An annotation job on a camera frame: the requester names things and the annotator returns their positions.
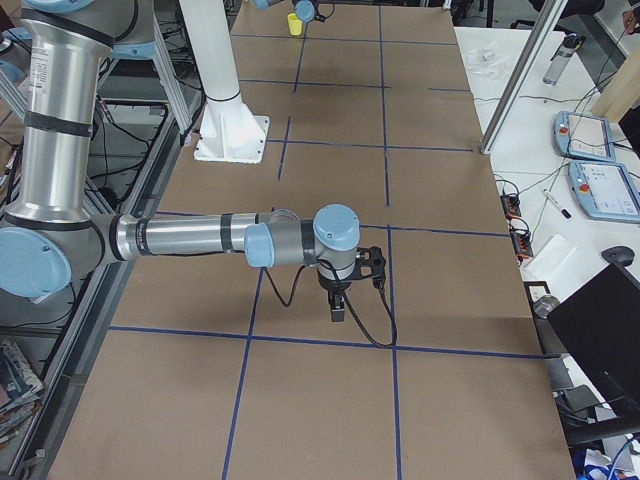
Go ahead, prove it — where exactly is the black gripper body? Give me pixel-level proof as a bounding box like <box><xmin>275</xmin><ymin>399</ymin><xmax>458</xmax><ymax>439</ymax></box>
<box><xmin>317</xmin><ymin>260</ymin><xmax>356</xmax><ymax>298</ymax></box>

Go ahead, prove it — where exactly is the yellow paper cup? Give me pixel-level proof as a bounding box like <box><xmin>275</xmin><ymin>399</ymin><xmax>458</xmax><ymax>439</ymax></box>
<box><xmin>287</xmin><ymin>13</ymin><xmax>304</xmax><ymax>37</ymax></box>

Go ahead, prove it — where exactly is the orange black power strip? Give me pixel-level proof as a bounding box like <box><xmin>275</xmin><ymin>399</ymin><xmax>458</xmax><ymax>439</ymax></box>
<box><xmin>500</xmin><ymin>193</ymin><xmax>522</xmax><ymax>220</ymax></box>

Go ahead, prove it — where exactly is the white paper pad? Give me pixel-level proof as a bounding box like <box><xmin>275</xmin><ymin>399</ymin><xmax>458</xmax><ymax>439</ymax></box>
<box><xmin>524</xmin><ymin>234</ymin><xmax>577</xmax><ymax>280</ymax></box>

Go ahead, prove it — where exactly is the black marker pen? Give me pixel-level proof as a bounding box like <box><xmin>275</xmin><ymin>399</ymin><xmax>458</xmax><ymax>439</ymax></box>
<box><xmin>542</xmin><ymin>189</ymin><xmax>572</xmax><ymax>219</ymax></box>

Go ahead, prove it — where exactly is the black monitor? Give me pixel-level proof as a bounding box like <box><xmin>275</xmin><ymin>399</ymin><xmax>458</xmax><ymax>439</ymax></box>
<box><xmin>548</xmin><ymin>264</ymin><xmax>639</xmax><ymax>416</ymax></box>

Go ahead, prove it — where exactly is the upper teach pendant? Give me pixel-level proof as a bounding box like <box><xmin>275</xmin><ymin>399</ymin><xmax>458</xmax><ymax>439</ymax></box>
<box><xmin>552</xmin><ymin>111</ymin><xmax>616</xmax><ymax>162</ymax></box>

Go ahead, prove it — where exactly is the teach pendant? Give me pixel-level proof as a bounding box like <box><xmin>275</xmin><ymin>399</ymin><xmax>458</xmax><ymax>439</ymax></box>
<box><xmin>552</xmin><ymin>111</ymin><xmax>616</xmax><ymax>162</ymax></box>
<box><xmin>568</xmin><ymin>160</ymin><xmax>639</xmax><ymax>224</ymax></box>

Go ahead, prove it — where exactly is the lower teach pendant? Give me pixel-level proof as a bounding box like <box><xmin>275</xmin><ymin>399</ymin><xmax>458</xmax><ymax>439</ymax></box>
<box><xmin>568</xmin><ymin>160</ymin><xmax>639</xmax><ymax>224</ymax></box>

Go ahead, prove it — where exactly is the clear water bottle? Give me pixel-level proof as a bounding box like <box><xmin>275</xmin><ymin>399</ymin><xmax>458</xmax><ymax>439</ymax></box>
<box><xmin>542</xmin><ymin>33</ymin><xmax>586</xmax><ymax>85</ymax></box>

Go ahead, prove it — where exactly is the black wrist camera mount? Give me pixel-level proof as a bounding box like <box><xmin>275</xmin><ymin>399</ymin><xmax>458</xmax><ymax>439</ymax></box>
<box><xmin>354</xmin><ymin>246</ymin><xmax>386</xmax><ymax>291</ymax></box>

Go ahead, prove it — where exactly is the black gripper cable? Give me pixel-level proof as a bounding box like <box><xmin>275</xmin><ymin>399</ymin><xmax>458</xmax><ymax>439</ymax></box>
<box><xmin>259</xmin><ymin>259</ymin><xmax>399</xmax><ymax>348</ymax></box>

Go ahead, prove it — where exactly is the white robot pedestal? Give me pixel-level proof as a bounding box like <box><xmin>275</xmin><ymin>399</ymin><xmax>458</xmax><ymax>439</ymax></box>
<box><xmin>180</xmin><ymin>0</ymin><xmax>270</xmax><ymax>164</ymax></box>

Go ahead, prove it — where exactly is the aluminium frame post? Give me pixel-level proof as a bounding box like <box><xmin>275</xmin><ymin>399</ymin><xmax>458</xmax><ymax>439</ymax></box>
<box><xmin>479</xmin><ymin>0</ymin><xmax>568</xmax><ymax>155</ymax></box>

